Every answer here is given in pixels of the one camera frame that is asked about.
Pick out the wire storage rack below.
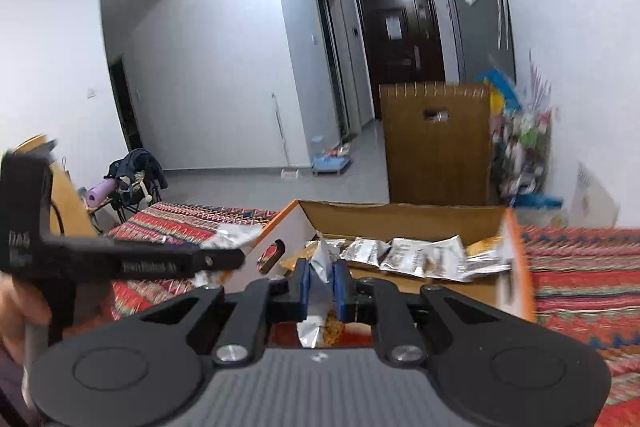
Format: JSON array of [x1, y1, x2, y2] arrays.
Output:
[[492, 107, 557, 208]]

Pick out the dark entrance door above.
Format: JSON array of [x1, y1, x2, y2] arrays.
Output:
[[355, 0, 447, 82]]

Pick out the blue floor tray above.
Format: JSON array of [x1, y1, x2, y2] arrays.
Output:
[[312, 154, 354, 178]]

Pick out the white umbrella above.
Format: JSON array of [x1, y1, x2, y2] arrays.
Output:
[[495, 0, 513, 52]]

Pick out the blue folder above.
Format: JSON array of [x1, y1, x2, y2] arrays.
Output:
[[477, 67, 518, 100]]

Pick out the person's left hand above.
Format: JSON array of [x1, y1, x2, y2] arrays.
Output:
[[0, 276, 53, 358]]

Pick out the patterned red tablecloth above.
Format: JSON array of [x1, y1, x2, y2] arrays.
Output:
[[107, 202, 640, 427]]

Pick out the dark jacket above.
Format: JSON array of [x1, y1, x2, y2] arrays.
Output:
[[109, 149, 169, 208]]

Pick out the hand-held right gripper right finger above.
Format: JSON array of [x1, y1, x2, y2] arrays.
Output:
[[332, 259, 527, 366]]

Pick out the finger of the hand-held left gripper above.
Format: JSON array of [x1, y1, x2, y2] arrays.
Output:
[[42, 234, 247, 282]]

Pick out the red cardboard box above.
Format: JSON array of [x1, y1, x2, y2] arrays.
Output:
[[245, 199, 537, 325]]

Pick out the yellow bag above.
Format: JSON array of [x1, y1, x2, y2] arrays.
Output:
[[489, 87, 507, 118]]

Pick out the pile of snack packets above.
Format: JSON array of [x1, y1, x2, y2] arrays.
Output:
[[305, 234, 511, 284]]

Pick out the yellow silver snack packet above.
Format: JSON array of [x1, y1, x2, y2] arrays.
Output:
[[297, 232, 351, 350]]

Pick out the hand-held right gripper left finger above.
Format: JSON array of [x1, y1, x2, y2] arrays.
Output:
[[120, 258, 313, 365]]

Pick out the white wall panel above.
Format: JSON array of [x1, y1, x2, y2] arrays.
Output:
[[570, 162, 622, 229]]

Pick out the white mop stick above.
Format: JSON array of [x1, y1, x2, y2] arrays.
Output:
[[271, 92, 290, 168]]

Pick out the grey refrigerator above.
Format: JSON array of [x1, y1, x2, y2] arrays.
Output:
[[445, 0, 517, 85]]

